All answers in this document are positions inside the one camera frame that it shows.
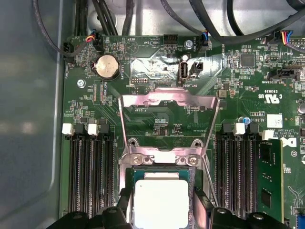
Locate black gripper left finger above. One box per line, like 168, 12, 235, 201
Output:
49, 187, 134, 229

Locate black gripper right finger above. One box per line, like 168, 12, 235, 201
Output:
192, 187, 295, 229

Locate wire locking lever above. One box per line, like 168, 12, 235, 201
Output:
202, 154, 219, 208

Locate silver CPU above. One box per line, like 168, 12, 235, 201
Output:
133, 170, 193, 229

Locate metal socket cover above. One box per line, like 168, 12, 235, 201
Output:
118, 86, 221, 167

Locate CPU socket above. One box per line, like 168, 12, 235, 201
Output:
120, 138, 210, 229

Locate RAM slot black clips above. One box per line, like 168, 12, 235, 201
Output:
243, 123, 260, 219
215, 123, 234, 215
98, 123, 116, 209
74, 123, 92, 215

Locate green RAM stick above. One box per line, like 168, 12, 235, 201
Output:
257, 139, 285, 224

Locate white board sticker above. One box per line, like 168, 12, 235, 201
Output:
266, 114, 283, 128

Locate green motherboard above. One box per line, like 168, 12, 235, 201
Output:
59, 35, 305, 229

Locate black PC case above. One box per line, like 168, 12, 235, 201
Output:
0, 0, 305, 229

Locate silver USB port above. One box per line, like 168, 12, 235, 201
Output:
178, 61, 189, 84

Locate silver coin battery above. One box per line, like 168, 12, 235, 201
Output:
94, 54, 120, 80

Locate black fan connector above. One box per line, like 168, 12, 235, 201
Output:
63, 42, 76, 64
201, 31, 213, 52
274, 30, 294, 46
91, 30, 104, 52

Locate thick black cable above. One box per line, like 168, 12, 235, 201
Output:
189, 0, 305, 45

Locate grey cable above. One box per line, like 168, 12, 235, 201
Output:
32, 0, 81, 64

